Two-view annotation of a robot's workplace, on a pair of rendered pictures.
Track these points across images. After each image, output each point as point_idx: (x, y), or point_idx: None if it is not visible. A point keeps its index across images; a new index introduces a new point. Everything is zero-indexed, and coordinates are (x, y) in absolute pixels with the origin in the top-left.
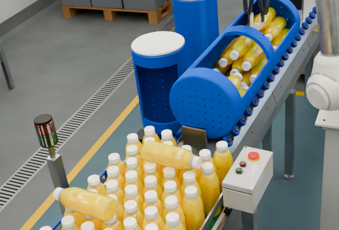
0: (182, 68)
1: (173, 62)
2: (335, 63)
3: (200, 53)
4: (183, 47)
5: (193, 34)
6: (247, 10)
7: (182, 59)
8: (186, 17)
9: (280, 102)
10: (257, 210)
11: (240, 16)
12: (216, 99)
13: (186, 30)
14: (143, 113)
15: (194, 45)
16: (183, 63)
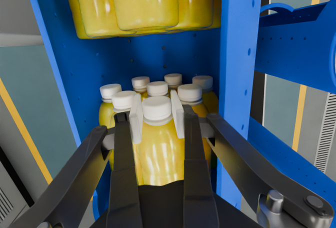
0: (294, 34)
1: (327, 9)
2: None
3: (273, 157)
4: (331, 51)
5: (300, 174)
6: (206, 131)
7: (308, 40)
8: (331, 192)
9: None
10: None
11: (225, 89)
12: None
13: (315, 176)
14: (299, 8)
15: (287, 163)
16: (300, 40)
